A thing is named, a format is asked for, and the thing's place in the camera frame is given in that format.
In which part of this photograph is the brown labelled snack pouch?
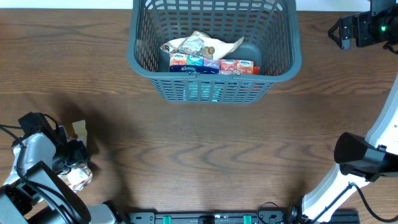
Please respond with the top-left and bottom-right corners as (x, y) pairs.
(57, 119), (93, 194)

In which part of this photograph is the grey plastic basket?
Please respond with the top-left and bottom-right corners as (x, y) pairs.
(127, 0), (302, 103)

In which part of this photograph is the orange pasta package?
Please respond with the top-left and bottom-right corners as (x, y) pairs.
(253, 66), (260, 75)

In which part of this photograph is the mint green wipes packet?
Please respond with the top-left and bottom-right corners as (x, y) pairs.
(183, 83), (223, 102)

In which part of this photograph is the colourful tissue multipack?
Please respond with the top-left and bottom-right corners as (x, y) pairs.
(169, 54), (255, 75)

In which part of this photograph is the beige paper pouch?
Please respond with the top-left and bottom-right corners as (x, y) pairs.
(179, 31), (244, 60)
(160, 37), (187, 54)

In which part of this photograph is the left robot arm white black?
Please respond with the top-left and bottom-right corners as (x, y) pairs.
(1, 112), (129, 223)

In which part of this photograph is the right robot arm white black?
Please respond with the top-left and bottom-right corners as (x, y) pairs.
(285, 0), (397, 223)

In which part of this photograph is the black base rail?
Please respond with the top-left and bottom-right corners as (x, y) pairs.
(127, 210), (361, 224)

